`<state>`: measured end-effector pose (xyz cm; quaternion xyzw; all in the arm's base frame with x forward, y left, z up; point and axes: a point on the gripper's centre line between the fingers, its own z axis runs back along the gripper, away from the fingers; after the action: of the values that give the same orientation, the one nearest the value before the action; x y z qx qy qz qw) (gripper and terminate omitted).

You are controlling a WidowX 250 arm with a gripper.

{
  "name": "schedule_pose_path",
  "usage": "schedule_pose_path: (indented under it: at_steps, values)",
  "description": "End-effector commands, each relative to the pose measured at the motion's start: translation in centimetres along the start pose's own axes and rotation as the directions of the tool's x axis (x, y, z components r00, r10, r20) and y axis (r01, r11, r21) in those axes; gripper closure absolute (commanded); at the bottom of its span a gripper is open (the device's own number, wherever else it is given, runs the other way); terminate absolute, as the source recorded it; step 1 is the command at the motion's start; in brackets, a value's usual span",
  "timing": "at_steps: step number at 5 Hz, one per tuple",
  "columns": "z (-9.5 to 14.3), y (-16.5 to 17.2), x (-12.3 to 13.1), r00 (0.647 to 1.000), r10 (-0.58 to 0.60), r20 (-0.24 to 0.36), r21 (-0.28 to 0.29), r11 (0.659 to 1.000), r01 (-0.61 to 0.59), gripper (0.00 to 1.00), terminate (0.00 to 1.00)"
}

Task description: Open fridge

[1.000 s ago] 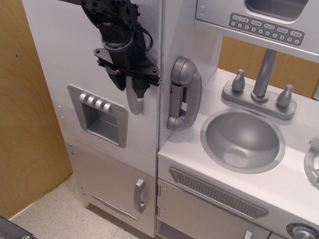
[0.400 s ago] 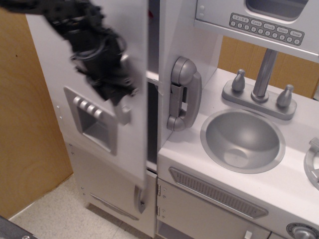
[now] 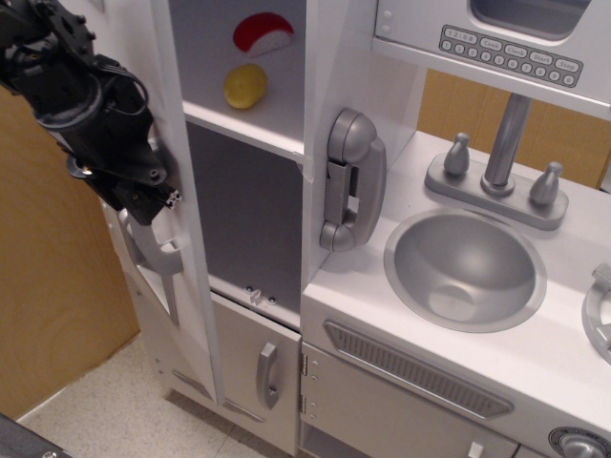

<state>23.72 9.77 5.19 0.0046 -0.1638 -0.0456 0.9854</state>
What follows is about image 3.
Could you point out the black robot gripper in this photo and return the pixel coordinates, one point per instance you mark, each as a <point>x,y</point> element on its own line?
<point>108,135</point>

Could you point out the silver fridge handle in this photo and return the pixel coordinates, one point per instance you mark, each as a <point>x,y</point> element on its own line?
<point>153,248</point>

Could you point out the white fridge door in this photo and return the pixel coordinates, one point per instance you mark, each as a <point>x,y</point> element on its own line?
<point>139,35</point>

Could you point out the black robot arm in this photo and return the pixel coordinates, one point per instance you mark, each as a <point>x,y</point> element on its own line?
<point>46,51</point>

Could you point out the silver ice dispenser panel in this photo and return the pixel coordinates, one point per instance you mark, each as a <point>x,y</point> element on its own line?
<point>163,289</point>

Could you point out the yellow toy potato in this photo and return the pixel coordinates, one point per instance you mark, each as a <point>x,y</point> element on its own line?
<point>245,86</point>

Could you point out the red white toy cheese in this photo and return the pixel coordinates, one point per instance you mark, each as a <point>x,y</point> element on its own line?
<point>261,33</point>

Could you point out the white lower freezer door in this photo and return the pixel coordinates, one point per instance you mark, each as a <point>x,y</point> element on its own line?
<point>241,335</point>

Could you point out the white toy kitchen cabinet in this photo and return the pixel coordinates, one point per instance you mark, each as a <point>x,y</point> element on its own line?
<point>260,177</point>

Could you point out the black case corner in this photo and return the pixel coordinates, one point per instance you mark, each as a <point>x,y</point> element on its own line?
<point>19,442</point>

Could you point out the white oven door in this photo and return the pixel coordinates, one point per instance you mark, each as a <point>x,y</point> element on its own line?
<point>351,413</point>

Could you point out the brown cardboard backing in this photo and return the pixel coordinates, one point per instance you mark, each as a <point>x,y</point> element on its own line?
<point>580,142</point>

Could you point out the silver toy sink bowl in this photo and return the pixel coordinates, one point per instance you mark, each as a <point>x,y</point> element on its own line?
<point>465,271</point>

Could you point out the grey vent grille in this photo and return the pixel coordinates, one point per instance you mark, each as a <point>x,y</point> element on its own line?
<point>411,371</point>

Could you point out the silver toy faucet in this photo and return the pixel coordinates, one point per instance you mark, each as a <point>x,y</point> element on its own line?
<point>492,185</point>

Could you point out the toy microwave with keypad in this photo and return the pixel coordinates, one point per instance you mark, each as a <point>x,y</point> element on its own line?
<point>553,51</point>

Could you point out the silver stove burner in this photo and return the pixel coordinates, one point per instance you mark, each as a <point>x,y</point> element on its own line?
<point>596,330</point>

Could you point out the silver stove knob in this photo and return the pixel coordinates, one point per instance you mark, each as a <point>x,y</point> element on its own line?
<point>574,442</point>

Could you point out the grey toy wall phone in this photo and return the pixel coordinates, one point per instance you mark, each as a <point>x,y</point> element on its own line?
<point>355,184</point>

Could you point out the silver lower door handle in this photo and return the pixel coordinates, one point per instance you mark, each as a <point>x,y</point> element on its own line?
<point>267,393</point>

